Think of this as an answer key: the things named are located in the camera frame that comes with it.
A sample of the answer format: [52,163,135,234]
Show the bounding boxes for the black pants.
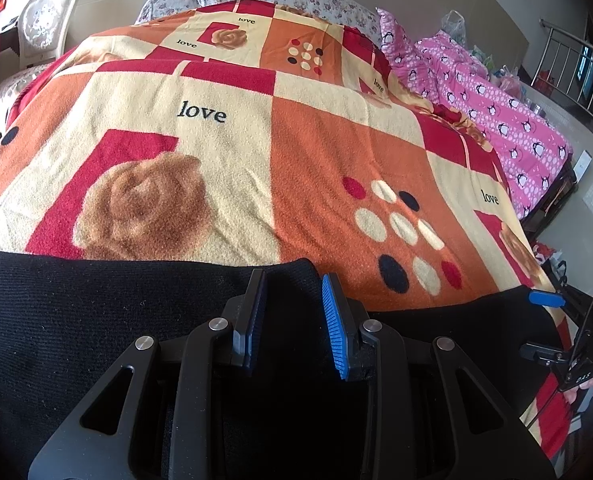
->
[0,247,572,480]

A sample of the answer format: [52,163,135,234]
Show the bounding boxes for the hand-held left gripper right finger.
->
[321,274,562,480]

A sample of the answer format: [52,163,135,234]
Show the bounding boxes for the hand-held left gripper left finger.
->
[26,269,268,480]

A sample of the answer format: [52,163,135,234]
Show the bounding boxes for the white ornate chair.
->
[19,0,83,68]

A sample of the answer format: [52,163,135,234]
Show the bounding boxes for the metal stair railing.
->
[529,17,593,136]

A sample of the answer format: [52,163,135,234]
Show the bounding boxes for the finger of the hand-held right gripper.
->
[521,343,571,367]
[529,289,589,317]

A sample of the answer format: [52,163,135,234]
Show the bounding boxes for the red orange printed blanket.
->
[0,2,577,461]

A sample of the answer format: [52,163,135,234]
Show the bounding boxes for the clear plastic bag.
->
[439,9,469,37]

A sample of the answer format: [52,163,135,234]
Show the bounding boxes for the dark bed frame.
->
[519,160,577,233]

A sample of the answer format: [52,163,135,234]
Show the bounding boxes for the pink penguin print quilt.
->
[376,7,574,221]

